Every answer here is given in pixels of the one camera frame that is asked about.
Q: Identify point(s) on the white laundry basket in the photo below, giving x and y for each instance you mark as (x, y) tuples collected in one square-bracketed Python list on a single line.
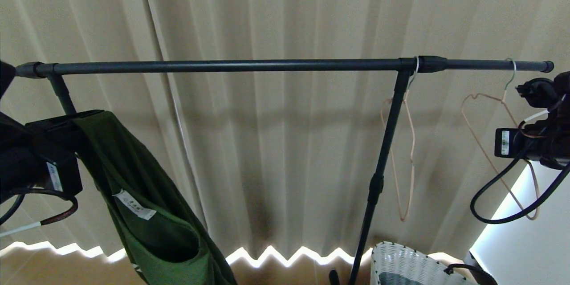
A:
[(401, 262)]

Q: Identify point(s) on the pink clothes hanger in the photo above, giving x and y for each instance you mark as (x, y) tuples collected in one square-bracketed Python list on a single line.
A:
[(478, 140), (412, 160)]

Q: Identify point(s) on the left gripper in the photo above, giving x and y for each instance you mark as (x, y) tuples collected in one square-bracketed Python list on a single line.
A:
[(62, 127)]

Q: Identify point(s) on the beige curtain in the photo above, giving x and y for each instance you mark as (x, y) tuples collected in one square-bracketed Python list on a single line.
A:
[(289, 142)]

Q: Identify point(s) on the black clothes rack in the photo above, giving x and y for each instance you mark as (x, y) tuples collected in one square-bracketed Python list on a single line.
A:
[(222, 66)]

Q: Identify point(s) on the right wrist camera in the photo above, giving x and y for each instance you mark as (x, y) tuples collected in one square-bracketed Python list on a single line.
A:
[(510, 142)]

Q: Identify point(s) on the green long-sleeved shirt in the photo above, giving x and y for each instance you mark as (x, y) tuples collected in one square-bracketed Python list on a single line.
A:
[(133, 173)]

